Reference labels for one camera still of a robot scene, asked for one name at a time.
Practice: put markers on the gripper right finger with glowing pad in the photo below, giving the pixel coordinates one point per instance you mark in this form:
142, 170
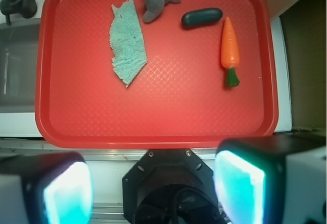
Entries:
275, 179

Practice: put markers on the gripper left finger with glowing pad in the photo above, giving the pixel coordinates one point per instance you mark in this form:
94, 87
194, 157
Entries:
46, 188

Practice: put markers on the orange toy carrot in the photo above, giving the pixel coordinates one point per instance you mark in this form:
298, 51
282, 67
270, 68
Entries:
230, 57

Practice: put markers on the red plastic tray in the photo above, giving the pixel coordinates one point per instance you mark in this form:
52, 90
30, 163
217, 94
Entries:
178, 100

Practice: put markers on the metal sink basin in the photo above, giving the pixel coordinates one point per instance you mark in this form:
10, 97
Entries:
19, 49

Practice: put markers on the teal cloth rag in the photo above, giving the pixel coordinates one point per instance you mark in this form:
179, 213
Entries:
127, 42

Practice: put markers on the dark green toy cucumber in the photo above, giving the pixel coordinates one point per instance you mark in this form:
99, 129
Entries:
201, 17

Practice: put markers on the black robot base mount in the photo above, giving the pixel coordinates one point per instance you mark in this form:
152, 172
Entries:
170, 186

